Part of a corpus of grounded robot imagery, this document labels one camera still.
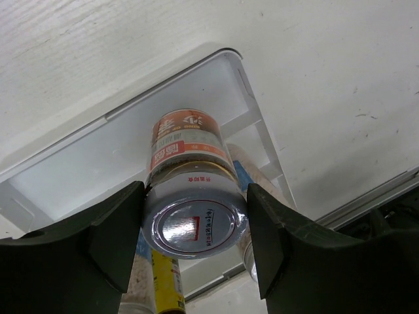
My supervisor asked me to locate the silver-lid shaker bottle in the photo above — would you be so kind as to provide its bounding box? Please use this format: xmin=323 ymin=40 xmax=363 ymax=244
xmin=118 ymin=231 xmax=156 ymax=314
xmin=227 ymin=143 xmax=277 ymax=283

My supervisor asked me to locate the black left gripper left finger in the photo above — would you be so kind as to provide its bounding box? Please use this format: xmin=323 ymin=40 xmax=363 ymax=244
xmin=1 ymin=181 xmax=145 ymax=313

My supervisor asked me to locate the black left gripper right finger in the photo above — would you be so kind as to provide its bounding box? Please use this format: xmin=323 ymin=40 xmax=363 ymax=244
xmin=248 ymin=185 xmax=418 ymax=313

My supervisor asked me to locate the white-lid spice jar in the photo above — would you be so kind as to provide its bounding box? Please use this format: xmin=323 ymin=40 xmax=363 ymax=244
xmin=142 ymin=109 xmax=247 ymax=259

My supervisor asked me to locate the white divided plastic tray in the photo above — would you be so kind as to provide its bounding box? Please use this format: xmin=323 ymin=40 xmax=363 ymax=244
xmin=0 ymin=48 xmax=299 ymax=302

